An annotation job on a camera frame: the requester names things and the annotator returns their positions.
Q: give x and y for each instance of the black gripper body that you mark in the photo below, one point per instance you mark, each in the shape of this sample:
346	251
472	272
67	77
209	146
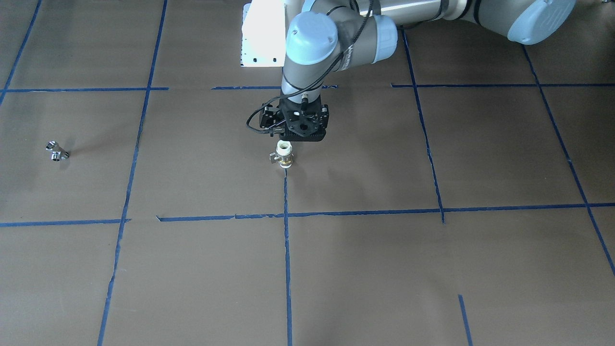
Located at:
267	118

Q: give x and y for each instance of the white PPR valve with brass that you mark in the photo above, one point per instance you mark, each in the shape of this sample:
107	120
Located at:
283	154

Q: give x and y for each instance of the chrome tee pipe fitting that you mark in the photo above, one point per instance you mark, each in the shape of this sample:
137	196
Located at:
57	153

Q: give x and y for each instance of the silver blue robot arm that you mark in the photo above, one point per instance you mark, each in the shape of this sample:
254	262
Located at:
335	35

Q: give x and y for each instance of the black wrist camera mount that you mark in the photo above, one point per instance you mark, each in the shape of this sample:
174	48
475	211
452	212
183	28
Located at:
271	119

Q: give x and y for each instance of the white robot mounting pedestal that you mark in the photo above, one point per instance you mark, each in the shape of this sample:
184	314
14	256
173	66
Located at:
264	27

